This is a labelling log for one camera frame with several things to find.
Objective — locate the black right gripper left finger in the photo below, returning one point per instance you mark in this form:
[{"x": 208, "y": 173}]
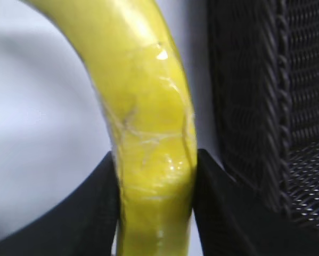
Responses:
[{"x": 82, "y": 224}]

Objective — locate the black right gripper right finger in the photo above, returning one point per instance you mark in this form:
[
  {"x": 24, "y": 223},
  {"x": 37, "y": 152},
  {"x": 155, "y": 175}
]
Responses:
[{"x": 231, "y": 220}]

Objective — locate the yellow banana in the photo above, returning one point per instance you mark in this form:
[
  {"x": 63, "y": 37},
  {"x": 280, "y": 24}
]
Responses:
[{"x": 135, "y": 66}]

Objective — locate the black woven basket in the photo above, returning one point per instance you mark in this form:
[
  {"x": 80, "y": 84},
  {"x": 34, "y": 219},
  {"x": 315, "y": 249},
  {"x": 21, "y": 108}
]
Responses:
[{"x": 264, "y": 65}]

